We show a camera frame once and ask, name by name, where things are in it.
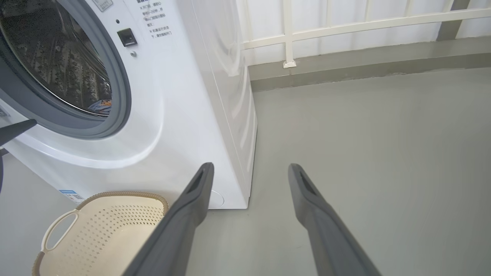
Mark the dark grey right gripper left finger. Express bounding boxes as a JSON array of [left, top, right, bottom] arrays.
[[123, 162, 214, 276]]

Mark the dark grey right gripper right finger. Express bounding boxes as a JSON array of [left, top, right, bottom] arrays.
[[288, 164, 382, 276]]

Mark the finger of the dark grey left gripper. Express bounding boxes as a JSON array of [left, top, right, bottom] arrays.
[[0, 119, 38, 146]]

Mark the blue cartoon print garment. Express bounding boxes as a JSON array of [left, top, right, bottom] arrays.
[[88, 99, 112, 115]]

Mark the cream perforated laundry basket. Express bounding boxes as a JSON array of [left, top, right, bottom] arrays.
[[32, 191, 170, 276]]

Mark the white front-load washing machine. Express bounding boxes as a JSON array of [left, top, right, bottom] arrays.
[[0, 0, 258, 210]]

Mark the blue energy label sticker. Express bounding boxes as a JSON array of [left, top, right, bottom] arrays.
[[59, 189, 86, 204]]

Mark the cream metal railing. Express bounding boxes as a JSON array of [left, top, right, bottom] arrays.
[[241, 0, 491, 69]]

